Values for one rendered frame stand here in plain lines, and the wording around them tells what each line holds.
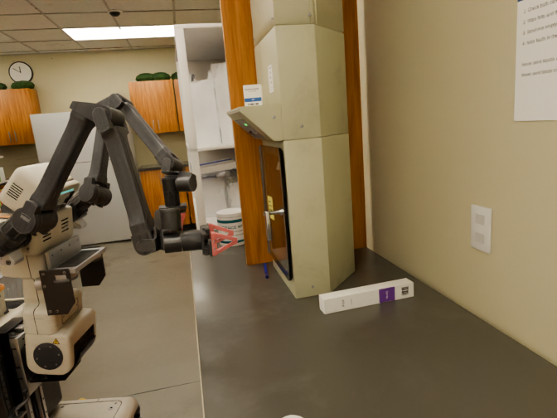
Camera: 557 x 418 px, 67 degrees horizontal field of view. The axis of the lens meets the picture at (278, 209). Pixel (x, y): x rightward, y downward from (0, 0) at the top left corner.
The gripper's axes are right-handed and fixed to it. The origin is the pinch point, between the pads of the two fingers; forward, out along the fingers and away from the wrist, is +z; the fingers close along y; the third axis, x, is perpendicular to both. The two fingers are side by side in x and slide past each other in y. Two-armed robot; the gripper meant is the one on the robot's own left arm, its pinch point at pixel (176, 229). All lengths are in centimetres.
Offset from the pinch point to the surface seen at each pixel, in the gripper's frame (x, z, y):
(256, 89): -40, -46, 28
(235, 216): 18.1, 1.8, 25.3
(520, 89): -84, -40, 76
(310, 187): -47, -18, 40
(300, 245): -46, -1, 36
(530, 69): -86, -43, 76
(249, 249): -9.4, 9.2, 26.2
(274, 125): -46, -36, 31
